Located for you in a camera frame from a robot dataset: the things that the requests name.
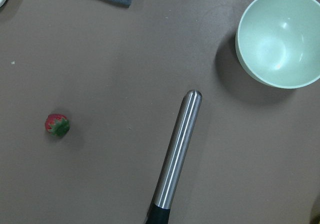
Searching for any mint green bowl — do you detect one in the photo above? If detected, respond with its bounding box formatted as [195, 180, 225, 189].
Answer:
[235, 0, 320, 89]

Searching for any steel muddler black tip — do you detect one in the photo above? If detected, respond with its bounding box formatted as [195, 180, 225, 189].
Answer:
[145, 90, 202, 223]

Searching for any red strawberry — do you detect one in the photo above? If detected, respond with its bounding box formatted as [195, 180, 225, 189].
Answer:
[44, 114, 70, 137]

